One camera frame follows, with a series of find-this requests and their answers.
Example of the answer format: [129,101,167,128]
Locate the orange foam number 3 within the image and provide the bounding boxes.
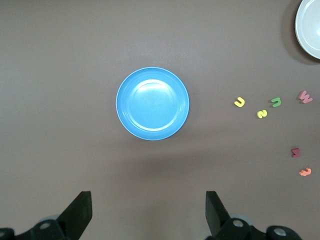
[298,167,312,178]

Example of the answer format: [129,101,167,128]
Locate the yellow foam letter U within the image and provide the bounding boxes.
[233,96,246,109]

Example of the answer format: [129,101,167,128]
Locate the beige plate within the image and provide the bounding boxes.
[294,0,320,60]

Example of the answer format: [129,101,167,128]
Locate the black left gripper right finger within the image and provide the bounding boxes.
[204,190,305,240]

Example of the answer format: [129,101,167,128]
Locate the green foam letter U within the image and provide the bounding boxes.
[270,97,283,109]

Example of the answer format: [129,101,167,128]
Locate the blue plate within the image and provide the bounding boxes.
[115,66,191,141]

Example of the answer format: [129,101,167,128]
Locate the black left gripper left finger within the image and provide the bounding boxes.
[0,190,94,240]

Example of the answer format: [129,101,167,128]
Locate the pink foam letter W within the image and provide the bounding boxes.
[297,90,314,104]

